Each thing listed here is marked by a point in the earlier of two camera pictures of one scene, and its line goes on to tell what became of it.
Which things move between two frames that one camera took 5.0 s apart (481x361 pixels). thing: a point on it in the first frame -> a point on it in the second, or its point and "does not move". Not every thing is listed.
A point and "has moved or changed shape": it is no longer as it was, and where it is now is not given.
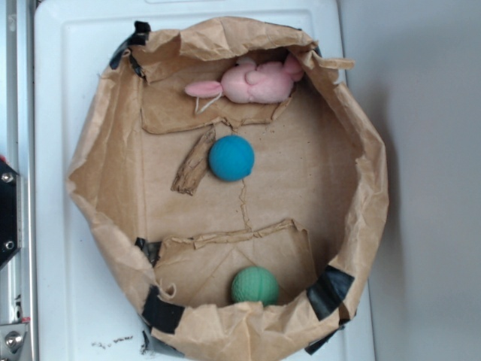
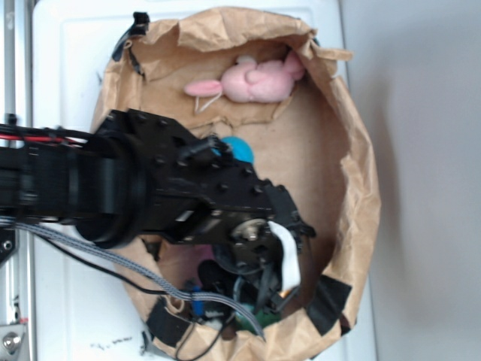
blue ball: (231, 158) does not move
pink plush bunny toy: (246, 82) does not move
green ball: (255, 283) has moved or changed shape
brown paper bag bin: (231, 189) does not move
